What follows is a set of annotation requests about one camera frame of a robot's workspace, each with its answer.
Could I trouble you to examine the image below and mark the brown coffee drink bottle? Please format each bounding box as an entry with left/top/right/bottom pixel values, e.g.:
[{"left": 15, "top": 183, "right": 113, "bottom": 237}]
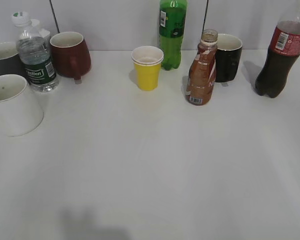
[{"left": 185, "top": 29, "right": 218, "bottom": 106}]

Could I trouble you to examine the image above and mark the white ceramic mug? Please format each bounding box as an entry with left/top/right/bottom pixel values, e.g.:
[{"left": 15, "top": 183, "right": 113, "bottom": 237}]
[{"left": 0, "top": 74, "right": 44, "bottom": 137}]

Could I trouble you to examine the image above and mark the yellow paper cup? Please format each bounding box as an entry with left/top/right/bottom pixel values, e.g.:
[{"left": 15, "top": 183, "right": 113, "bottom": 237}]
[{"left": 131, "top": 46, "right": 164, "bottom": 91}]

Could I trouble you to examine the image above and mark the dark red ceramic mug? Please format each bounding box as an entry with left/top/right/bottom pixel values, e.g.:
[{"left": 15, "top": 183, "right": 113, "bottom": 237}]
[{"left": 49, "top": 31, "right": 92, "bottom": 81}]

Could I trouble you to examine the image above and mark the black ceramic mug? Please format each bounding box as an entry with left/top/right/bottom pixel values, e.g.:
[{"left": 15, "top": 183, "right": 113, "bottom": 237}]
[{"left": 215, "top": 33, "right": 243, "bottom": 83}]

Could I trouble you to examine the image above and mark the green soda bottle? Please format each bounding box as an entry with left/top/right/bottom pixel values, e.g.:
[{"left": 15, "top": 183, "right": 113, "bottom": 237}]
[{"left": 159, "top": 0, "right": 188, "bottom": 71}]

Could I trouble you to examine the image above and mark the clear water bottle green label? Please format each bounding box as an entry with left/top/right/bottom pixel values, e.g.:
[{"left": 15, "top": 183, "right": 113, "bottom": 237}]
[{"left": 11, "top": 11, "right": 59, "bottom": 93}]

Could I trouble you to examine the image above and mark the dark grey ceramic mug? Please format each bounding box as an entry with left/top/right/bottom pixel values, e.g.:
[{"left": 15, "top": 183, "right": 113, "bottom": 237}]
[{"left": 0, "top": 42, "right": 27, "bottom": 78}]

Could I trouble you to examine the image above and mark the cola bottle red label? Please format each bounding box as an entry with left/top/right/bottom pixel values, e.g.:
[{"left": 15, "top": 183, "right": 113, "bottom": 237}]
[{"left": 254, "top": 0, "right": 300, "bottom": 98}]

